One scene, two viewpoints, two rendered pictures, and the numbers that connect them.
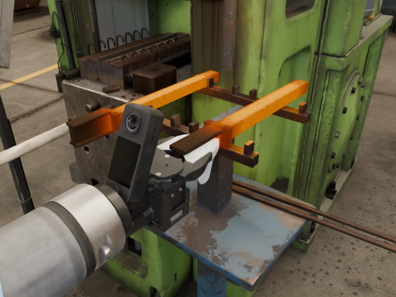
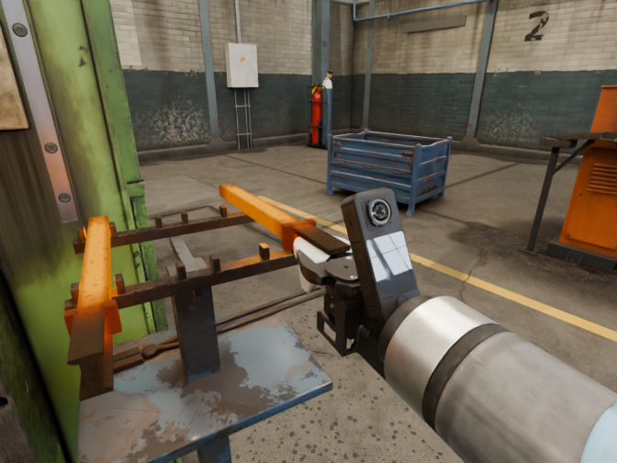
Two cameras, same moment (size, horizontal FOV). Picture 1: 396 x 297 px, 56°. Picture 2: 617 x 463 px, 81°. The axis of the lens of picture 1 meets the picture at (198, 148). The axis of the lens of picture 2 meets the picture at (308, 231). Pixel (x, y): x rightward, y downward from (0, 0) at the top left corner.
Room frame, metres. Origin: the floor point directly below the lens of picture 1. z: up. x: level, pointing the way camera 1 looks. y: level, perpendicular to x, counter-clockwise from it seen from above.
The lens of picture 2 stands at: (0.33, 0.37, 1.26)
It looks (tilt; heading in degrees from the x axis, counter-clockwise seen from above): 22 degrees down; 293
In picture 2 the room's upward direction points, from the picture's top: straight up
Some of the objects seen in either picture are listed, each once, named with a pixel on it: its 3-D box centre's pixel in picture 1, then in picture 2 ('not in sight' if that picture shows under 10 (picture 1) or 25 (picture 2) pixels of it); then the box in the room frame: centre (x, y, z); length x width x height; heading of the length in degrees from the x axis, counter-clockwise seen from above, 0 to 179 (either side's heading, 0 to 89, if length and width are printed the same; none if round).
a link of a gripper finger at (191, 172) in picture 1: (185, 167); not in sight; (0.41, 0.02, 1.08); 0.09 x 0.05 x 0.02; 138
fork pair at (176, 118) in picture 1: (217, 106); (183, 239); (0.72, -0.04, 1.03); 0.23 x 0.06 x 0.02; 141
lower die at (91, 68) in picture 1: (144, 55); not in sight; (1.33, 0.19, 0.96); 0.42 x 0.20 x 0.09; 146
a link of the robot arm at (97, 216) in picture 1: (89, 227); (444, 355); (0.32, 0.12, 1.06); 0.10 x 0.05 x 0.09; 51
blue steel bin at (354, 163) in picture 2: not in sight; (385, 166); (1.12, -3.85, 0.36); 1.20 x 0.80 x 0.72; 159
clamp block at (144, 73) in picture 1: (155, 79); not in sight; (1.11, 0.13, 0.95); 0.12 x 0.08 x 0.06; 146
